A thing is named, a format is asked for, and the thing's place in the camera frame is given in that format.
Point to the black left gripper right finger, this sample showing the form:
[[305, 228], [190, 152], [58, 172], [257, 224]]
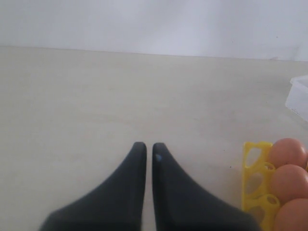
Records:
[[181, 204]]

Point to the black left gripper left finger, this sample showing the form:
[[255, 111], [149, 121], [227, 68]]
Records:
[[115, 205]]

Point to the brown egg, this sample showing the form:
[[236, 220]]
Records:
[[293, 216], [289, 182]]

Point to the yellow plastic egg tray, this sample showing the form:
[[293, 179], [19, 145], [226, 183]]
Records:
[[256, 197]]

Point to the clear plastic container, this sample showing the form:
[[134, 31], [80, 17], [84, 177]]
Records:
[[297, 100]]

